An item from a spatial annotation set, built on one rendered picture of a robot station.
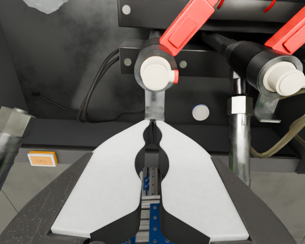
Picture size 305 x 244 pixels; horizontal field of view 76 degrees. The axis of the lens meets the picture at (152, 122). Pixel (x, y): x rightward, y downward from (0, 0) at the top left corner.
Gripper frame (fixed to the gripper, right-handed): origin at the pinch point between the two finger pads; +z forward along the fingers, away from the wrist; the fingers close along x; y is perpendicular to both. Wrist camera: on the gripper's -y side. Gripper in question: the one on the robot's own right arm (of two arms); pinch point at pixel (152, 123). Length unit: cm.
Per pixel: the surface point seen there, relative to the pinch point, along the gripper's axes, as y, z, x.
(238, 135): 2.8, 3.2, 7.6
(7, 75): 6.9, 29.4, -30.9
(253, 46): -4.3, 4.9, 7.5
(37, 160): 20.9, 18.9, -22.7
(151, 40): -4.4, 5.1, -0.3
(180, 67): 0.4, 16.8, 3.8
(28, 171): 122, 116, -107
